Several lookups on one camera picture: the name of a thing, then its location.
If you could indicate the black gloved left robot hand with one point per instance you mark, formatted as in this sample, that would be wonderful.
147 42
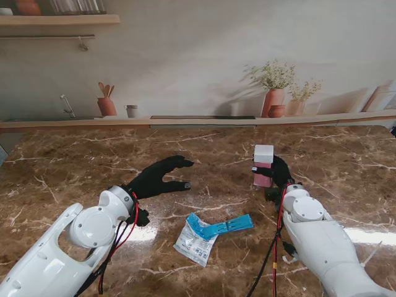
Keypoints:
154 182

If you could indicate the blue plastic bag clip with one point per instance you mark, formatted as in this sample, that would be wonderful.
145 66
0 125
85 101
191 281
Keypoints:
229 227

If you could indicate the grey blue board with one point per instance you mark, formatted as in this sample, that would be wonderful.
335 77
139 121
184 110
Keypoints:
2 154

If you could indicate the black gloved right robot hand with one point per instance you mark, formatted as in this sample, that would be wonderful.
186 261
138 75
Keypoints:
280 174

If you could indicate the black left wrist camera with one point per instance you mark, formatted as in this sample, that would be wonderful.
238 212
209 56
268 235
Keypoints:
143 216

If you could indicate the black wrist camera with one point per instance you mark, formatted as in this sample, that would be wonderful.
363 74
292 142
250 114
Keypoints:
143 216
273 195

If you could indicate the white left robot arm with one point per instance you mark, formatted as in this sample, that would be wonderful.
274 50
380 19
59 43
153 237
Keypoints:
68 247

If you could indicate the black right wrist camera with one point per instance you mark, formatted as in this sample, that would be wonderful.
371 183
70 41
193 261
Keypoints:
273 195

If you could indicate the black object at table edge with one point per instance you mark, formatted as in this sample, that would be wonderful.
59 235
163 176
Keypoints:
393 130

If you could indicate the clear bottle with pink seasoning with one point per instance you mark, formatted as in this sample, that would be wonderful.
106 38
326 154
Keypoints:
263 176

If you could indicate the white blue seasoning refill bag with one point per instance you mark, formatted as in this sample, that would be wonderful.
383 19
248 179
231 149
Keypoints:
195 244

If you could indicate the printed kitchen backdrop banner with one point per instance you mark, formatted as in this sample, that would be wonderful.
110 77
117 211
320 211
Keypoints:
198 62

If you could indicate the white square bottle cap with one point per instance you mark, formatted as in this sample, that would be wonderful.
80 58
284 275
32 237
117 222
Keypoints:
263 153

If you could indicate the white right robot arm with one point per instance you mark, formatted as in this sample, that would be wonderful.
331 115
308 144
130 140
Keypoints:
328 241

